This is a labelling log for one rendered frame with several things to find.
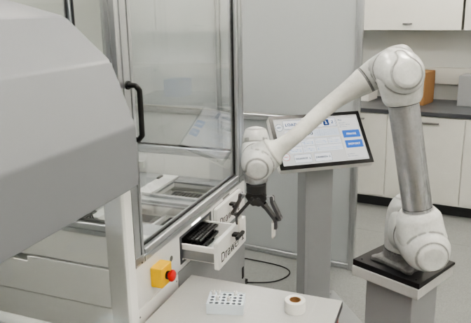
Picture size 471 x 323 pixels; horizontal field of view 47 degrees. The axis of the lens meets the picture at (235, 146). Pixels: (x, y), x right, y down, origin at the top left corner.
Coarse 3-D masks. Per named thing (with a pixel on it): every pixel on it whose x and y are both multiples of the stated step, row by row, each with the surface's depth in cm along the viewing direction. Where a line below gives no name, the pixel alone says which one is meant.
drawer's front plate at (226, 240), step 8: (232, 224) 213; (224, 232) 205; (232, 232) 209; (216, 240) 198; (224, 240) 202; (232, 240) 209; (240, 240) 218; (216, 248) 196; (224, 248) 202; (216, 256) 197; (216, 264) 198
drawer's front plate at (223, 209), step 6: (234, 192) 250; (228, 198) 242; (234, 198) 247; (222, 204) 235; (228, 204) 241; (240, 204) 256; (216, 210) 229; (222, 210) 235; (228, 210) 242; (216, 216) 230; (222, 216) 235; (234, 216) 249; (228, 222) 243
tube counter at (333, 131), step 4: (324, 128) 287; (328, 128) 288; (332, 128) 288; (336, 128) 289; (312, 132) 285; (316, 132) 285; (320, 132) 286; (324, 132) 286; (328, 132) 287; (332, 132) 287; (336, 132) 288; (308, 136) 283; (312, 136) 284; (316, 136) 284
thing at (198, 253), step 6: (210, 222) 225; (216, 222) 224; (222, 222) 224; (216, 228) 225; (222, 228) 224; (210, 240) 220; (186, 246) 203; (192, 246) 202; (198, 246) 202; (204, 246) 201; (186, 252) 203; (192, 252) 203; (198, 252) 202; (204, 252) 201; (210, 252) 200; (186, 258) 204; (192, 258) 203; (198, 258) 202; (204, 258) 201; (210, 258) 200
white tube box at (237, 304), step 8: (208, 296) 185; (224, 296) 185; (232, 296) 185; (240, 296) 185; (208, 304) 180; (216, 304) 180; (224, 304) 180; (232, 304) 181; (240, 304) 181; (208, 312) 181; (216, 312) 181; (224, 312) 180; (232, 312) 180; (240, 312) 180
